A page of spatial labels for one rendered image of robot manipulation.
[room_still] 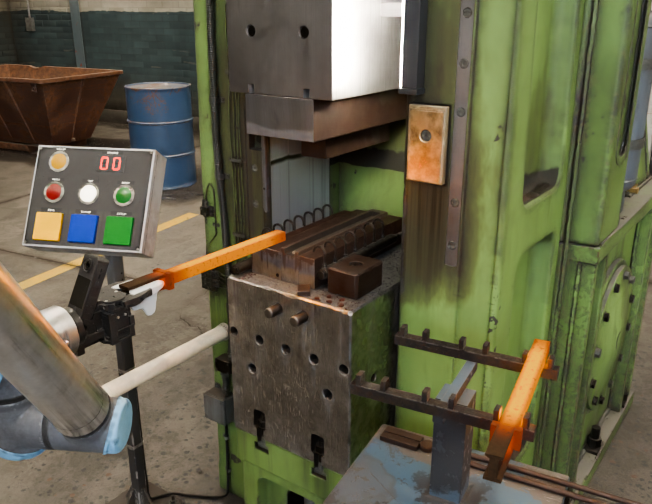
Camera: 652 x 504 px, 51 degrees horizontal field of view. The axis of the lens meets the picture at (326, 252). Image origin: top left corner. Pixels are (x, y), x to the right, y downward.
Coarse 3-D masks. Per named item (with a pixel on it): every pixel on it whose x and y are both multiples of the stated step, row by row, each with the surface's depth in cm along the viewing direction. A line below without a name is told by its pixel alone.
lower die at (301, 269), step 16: (320, 224) 190; (336, 224) 187; (384, 224) 189; (400, 224) 195; (288, 240) 177; (320, 240) 174; (352, 240) 176; (368, 240) 182; (400, 240) 197; (256, 256) 174; (272, 256) 171; (288, 256) 168; (304, 256) 165; (320, 256) 165; (256, 272) 176; (272, 272) 173; (288, 272) 169; (304, 272) 166
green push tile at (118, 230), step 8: (112, 216) 179; (112, 224) 179; (120, 224) 179; (128, 224) 178; (104, 232) 179; (112, 232) 178; (120, 232) 178; (128, 232) 178; (104, 240) 178; (112, 240) 178; (120, 240) 178; (128, 240) 177
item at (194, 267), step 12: (252, 240) 155; (264, 240) 156; (276, 240) 160; (216, 252) 147; (228, 252) 147; (240, 252) 150; (252, 252) 154; (180, 264) 140; (192, 264) 140; (204, 264) 142; (216, 264) 145; (144, 276) 132; (156, 276) 132; (168, 276) 133; (180, 276) 137; (120, 288) 128; (132, 288) 127; (168, 288) 134
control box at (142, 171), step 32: (96, 160) 184; (128, 160) 182; (160, 160) 185; (32, 192) 185; (64, 192) 184; (96, 192) 182; (160, 192) 186; (32, 224) 183; (64, 224) 182; (128, 256) 185
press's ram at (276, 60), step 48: (240, 0) 155; (288, 0) 147; (336, 0) 142; (384, 0) 157; (240, 48) 159; (288, 48) 151; (336, 48) 145; (384, 48) 161; (288, 96) 155; (336, 96) 149
